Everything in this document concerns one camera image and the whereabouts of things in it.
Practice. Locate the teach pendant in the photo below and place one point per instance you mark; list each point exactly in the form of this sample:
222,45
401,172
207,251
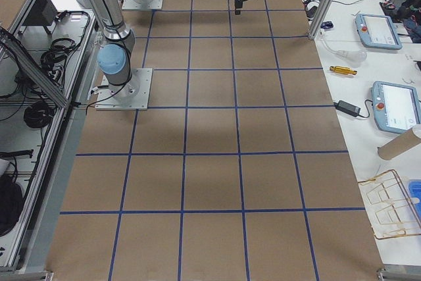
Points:
396,107
377,32

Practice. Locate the aluminium frame post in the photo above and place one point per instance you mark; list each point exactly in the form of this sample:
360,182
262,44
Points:
325,1

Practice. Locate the gold wire rack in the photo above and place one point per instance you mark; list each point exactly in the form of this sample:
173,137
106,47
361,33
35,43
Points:
390,207

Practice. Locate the aluminium diagonal frame strut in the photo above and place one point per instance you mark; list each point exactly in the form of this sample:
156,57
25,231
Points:
27,64

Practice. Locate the blue plastic container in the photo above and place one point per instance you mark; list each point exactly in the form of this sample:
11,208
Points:
415,194

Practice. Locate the lower teach pendant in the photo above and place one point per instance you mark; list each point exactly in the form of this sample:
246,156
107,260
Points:
396,107

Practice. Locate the brown grid paper mat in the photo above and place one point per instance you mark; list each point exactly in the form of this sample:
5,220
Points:
237,170

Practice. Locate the black power adapter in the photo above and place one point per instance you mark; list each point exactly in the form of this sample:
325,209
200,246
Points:
347,108

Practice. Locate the upper teach pendant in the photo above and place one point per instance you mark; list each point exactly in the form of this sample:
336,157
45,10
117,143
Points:
377,32

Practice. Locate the small blue black device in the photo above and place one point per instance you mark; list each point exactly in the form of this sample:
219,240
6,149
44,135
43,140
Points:
327,25

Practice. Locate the black monitor on left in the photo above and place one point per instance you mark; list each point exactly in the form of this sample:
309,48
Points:
43,13

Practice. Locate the cardboard tube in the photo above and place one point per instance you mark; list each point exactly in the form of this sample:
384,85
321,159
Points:
400,144

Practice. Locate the gold metal cylinder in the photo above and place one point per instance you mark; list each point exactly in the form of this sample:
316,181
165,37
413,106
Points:
343,70

